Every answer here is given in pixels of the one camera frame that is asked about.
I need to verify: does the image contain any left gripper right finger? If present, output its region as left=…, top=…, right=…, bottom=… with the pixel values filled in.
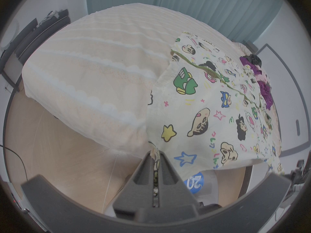
left=158, top=151, right=200, bottom=213

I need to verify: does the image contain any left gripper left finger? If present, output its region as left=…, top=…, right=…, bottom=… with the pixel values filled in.
left=113, top=151, right=154, bottom=218

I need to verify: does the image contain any white printed pyjama top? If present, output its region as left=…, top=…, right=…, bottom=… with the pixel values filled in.
left=146, top=31, right=285, bottom=203

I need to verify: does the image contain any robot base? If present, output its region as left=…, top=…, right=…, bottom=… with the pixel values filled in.
left=183, top=170, right=220, bottom=207

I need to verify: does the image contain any pile of clothes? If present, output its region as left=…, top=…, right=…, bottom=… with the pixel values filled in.
left=239, top=54, right=274, bottom=111

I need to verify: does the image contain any bed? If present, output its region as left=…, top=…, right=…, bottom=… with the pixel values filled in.
left=4, top=3, right=311, bottom=186

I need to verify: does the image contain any grey bedside table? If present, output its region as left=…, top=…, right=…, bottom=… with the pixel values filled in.
left=239, top=40, right=258, bottom=55

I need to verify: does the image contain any blue-green curtain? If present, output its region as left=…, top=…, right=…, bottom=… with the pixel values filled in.
left=85, top=0, right=284, bottom=43

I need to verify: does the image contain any black cable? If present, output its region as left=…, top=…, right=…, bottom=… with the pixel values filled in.
left=0, top=144, right=28, bottom=181

